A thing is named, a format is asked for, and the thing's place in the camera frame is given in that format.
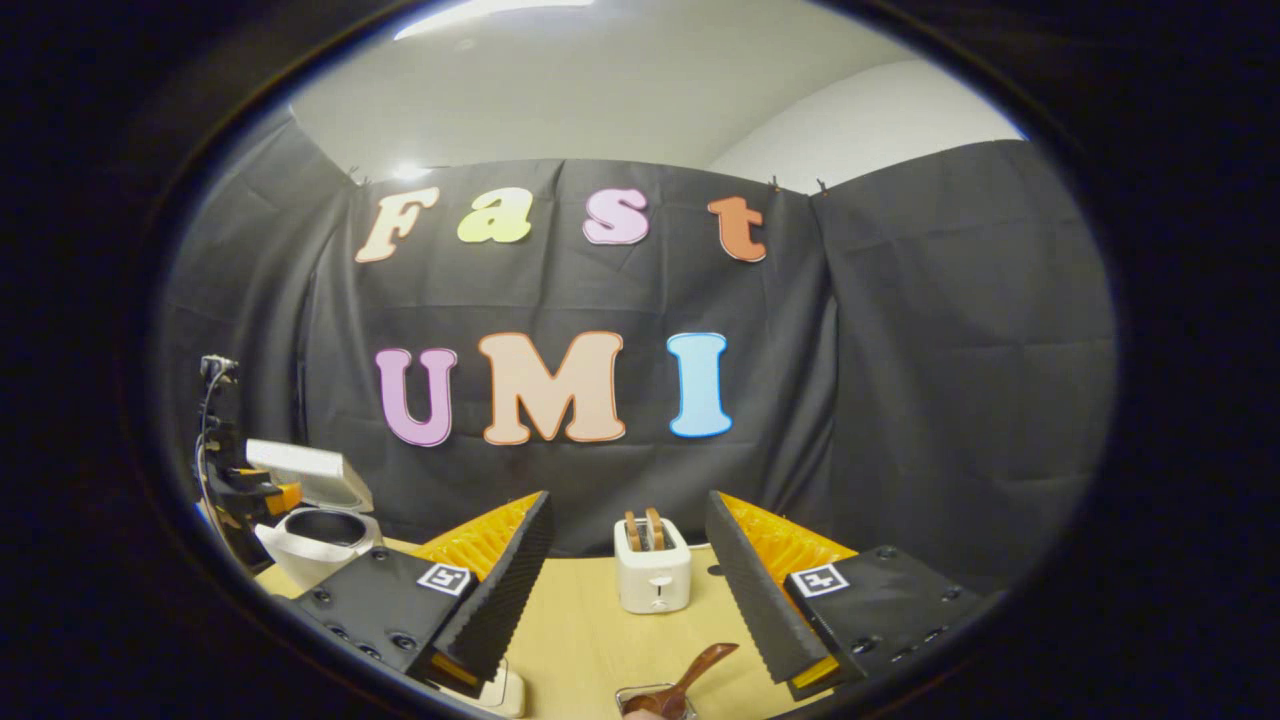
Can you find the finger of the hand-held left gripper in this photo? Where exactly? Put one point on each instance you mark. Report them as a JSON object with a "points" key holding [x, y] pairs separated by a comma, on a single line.
{"points": [[282, 496]]}

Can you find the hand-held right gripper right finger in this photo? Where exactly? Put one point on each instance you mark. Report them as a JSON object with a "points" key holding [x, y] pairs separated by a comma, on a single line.
{"points": [[755, 600]]}

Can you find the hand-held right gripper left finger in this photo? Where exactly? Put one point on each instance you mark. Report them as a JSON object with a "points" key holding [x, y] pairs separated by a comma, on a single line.
{"points": [[500, 600]]}

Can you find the white rice cooker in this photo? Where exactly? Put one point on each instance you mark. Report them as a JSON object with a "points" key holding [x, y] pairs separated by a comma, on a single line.
{"points": [[320, 560]]}

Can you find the brown wooden spoon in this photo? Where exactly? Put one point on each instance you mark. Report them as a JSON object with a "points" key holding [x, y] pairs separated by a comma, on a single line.
{"points": [[700, 665]]}

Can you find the white container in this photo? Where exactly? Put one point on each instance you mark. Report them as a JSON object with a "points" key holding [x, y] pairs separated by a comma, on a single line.
{"points": [[505, 692]]}

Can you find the white toaster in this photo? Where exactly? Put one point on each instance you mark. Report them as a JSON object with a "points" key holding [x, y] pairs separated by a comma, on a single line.
{"points": [[652, 578]]}

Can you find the brown bread slice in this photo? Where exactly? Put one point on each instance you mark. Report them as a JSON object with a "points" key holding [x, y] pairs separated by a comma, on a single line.
{"points": [[655, 528], [633, 532]]}

